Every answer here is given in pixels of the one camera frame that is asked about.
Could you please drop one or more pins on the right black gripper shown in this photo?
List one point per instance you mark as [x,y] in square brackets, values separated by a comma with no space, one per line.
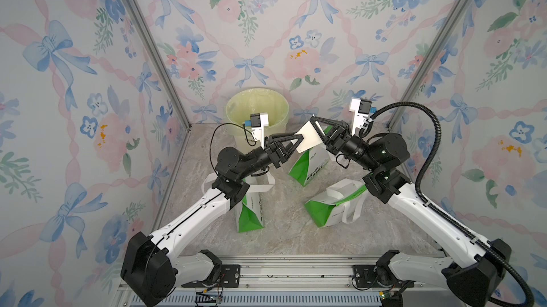
[338,137]

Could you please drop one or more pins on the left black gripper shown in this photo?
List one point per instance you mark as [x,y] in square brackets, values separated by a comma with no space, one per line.
[273,148]

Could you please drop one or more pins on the green white paper bag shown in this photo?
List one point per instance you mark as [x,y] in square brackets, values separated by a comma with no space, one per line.
[248,210]
[340,203]
[309,164]

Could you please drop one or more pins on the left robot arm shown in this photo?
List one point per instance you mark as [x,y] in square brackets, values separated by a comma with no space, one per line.
[153,265]

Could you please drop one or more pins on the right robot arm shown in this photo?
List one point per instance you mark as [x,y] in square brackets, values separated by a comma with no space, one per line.
[469,270]

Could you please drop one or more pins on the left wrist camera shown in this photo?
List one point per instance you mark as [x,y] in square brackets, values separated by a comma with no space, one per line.
[257,123]

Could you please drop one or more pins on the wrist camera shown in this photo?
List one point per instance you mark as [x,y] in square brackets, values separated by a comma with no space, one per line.
[257,123]
[362,109]

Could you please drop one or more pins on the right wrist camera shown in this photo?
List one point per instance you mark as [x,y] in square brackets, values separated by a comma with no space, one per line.
[362,109]

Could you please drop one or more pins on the right aluminium corner post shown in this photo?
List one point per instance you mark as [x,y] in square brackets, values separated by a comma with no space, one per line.
[419,29]

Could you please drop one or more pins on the aluminium corner post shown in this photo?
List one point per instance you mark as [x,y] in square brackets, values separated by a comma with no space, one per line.
[419,29]
[149,44]

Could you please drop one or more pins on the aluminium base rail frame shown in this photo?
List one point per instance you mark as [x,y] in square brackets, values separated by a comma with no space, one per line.
[298,280]

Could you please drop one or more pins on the left aluminium corner post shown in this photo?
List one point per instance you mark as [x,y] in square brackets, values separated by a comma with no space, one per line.
[149,44]

